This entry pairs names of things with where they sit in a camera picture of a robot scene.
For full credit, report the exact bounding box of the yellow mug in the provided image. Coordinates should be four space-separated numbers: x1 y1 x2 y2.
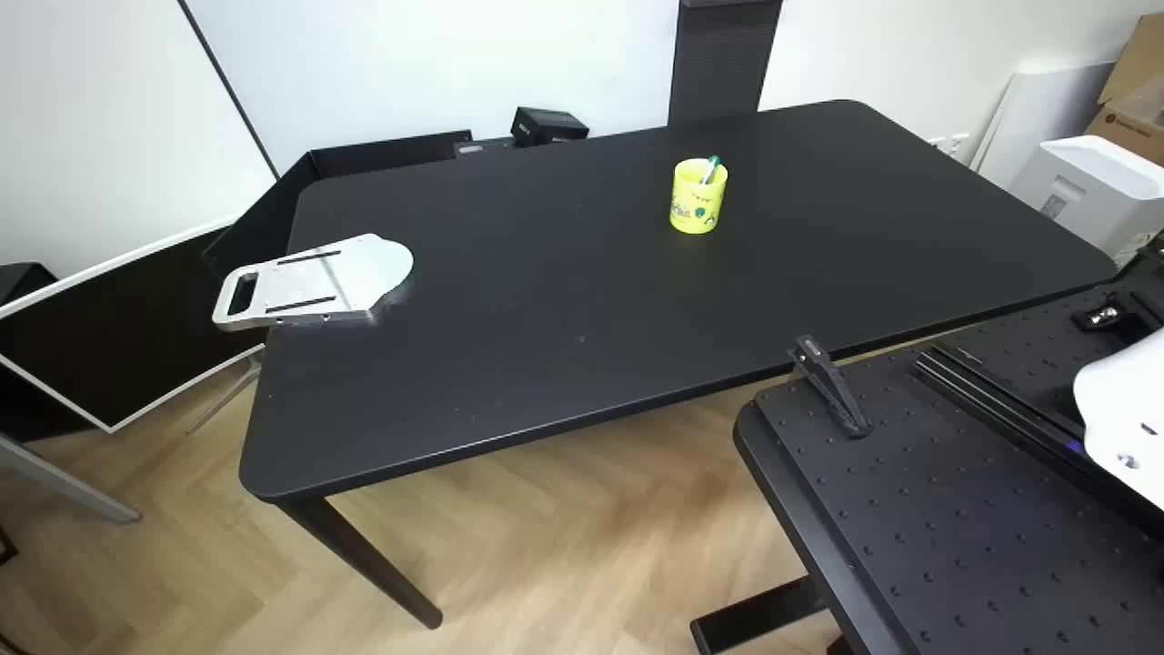
664 152 733 242

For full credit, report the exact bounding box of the small black box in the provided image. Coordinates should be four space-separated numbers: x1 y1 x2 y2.
510 102 593 150

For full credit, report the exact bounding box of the black clamp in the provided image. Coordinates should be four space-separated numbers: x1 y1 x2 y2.
784 332 874 446

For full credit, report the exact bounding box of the large white whiteboard panel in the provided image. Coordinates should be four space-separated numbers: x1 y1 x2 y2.
179 0 685 176

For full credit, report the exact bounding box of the dark grey pillar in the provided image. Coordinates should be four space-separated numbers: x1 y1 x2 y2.
664 0 784 130

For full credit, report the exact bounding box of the black table leg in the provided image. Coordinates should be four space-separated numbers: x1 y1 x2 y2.
277 489 446 633

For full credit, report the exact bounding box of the black cart foot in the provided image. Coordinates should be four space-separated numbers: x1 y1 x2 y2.
686 571 845 655

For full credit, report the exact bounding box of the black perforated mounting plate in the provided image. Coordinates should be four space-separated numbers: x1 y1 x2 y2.
732 282 1164 655

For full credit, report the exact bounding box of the white leaning board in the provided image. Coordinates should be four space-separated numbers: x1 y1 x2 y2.
966 58 1119 192

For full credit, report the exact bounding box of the white box appliance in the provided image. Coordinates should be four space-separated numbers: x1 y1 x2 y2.
1009 130 1164 267

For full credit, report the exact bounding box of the grey metal leg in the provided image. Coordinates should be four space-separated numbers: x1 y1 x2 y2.
0 434 144 527

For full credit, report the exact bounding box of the brown cardboard box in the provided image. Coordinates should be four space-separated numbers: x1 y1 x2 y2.
1084 12 1164 172

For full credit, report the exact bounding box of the black aluminium rail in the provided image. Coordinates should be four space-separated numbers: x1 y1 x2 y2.
904 338 1103 470

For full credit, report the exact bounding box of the black monitor with white frame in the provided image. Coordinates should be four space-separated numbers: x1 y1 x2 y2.
0 224 273 437

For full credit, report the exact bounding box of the black bracket with silver knob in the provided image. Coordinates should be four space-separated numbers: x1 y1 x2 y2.
1070 233 1164 345

